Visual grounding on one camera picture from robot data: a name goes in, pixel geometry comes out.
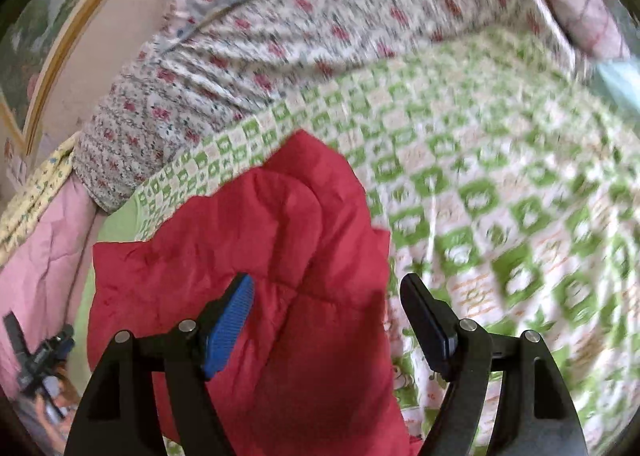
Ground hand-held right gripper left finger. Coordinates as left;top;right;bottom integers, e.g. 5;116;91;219
64;273;256;456

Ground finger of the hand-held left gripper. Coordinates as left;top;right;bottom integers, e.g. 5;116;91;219
46;325;76;353

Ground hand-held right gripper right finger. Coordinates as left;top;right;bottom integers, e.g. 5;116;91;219
400;273;590;456

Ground red quilted jacket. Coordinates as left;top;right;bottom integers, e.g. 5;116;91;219
86;129;417;456

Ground pink quilt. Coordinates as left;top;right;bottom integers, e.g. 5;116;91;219
0;181;106;387

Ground green printed bedsheet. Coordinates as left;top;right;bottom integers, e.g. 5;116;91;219
134;26;640;456

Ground yellow floral blanket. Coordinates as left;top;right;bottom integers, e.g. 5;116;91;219
0;130;82;262

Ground red floral quilt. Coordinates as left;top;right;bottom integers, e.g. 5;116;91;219
72;0;581;214

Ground light blue cloth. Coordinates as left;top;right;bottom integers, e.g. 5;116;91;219
594;59;640;114

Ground pink plaid pillow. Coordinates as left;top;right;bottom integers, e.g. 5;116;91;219
532;0;635;64

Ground framed wall picture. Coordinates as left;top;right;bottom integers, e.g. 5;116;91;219
0;0;168;159

